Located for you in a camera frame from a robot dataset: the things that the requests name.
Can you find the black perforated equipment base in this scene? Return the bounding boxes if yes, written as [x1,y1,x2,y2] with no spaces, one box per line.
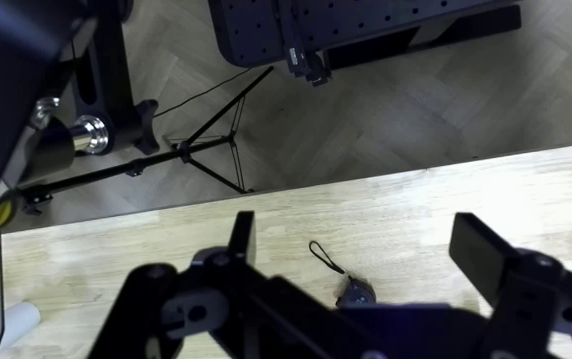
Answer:
[208,0,523,83]

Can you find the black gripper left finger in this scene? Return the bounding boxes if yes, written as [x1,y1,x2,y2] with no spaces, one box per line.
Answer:
[228,211,256,263]

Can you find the black tripod stand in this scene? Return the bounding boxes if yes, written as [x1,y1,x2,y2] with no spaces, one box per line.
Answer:
[17,67,272,209]

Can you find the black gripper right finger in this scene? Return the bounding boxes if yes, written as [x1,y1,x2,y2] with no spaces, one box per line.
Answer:
[449,213,519,305]

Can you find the dark blue tape measure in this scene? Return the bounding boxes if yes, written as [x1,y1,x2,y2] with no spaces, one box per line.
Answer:
[308,241,378,307]

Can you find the black stand with chrome caster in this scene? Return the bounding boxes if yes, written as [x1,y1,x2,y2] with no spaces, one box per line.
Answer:
[35,0,160,161]

